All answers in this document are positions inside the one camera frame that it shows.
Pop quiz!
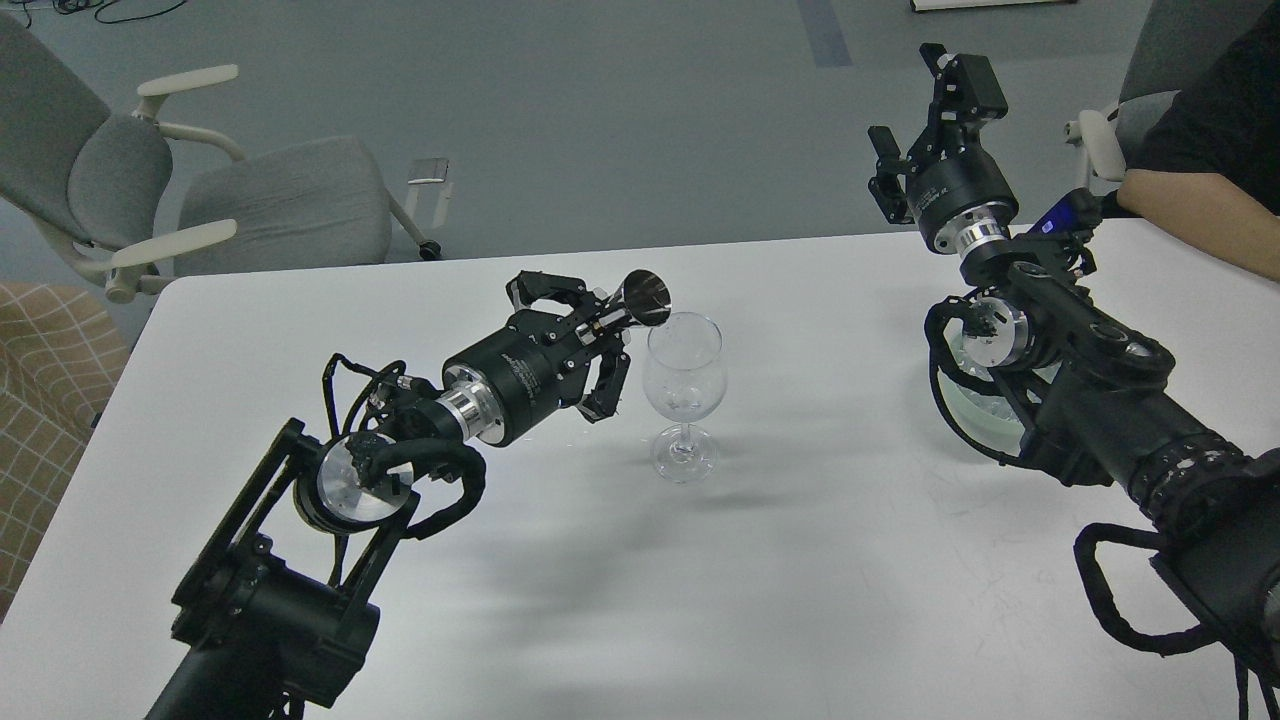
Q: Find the green bowl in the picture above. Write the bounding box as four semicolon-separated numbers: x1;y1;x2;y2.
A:
940;329;1060;456

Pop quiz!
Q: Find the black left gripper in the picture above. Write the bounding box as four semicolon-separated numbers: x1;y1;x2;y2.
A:
442;272;631;447

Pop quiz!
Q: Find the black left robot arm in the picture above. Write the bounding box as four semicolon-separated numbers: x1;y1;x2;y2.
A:
147;270;671;719

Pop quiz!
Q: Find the grey chair at right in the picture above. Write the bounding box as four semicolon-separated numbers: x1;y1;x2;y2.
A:
1064;1;1270;190

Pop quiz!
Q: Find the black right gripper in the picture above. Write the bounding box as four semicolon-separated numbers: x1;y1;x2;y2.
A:
867;42;1018;255

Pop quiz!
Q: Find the grey office chair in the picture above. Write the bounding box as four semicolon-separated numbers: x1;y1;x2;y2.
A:
1;15;442;304

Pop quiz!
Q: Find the person forearm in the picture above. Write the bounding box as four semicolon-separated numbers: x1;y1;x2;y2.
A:
1117;169;1279;282

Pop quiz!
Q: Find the clear wine glass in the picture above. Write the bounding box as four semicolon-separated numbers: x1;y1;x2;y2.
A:
643;313;727;484

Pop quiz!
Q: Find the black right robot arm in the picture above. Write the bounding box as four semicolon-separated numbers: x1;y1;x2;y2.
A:
868;44;1279;717

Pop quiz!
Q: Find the steel double jigger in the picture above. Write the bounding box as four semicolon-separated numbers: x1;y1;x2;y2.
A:
591;269;671;333

